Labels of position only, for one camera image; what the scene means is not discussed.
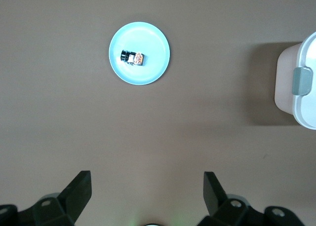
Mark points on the brown table mat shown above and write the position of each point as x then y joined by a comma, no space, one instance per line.
74,112

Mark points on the white lidded storage box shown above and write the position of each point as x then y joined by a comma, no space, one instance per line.
306,100

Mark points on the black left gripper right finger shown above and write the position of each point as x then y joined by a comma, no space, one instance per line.
222,208

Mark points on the orange and black push-button switch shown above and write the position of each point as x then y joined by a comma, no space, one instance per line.
133,58

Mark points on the light blue round plate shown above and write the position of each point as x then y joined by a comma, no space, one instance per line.
139,33

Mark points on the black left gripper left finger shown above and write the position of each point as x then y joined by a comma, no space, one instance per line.
71,203

